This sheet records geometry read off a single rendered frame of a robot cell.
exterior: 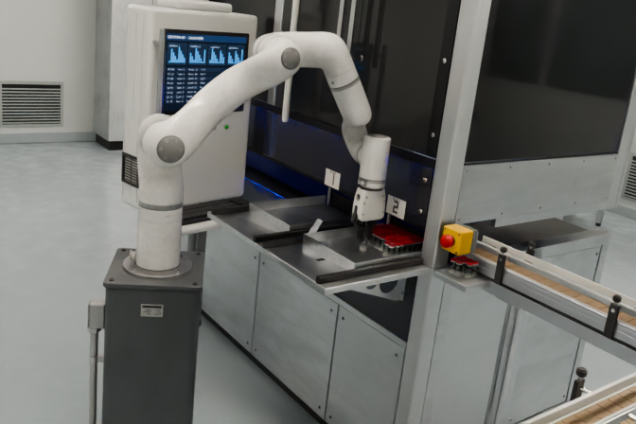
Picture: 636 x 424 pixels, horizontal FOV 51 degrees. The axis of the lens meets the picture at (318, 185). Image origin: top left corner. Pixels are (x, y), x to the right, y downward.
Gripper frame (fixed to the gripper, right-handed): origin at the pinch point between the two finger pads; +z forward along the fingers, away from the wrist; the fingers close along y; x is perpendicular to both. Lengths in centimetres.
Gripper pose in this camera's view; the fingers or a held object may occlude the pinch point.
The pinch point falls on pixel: (364, 233)
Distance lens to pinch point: 213.0
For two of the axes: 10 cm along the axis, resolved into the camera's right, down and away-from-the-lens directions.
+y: 8.0, -0.7, 5.9
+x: -5.8, -2.7, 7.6
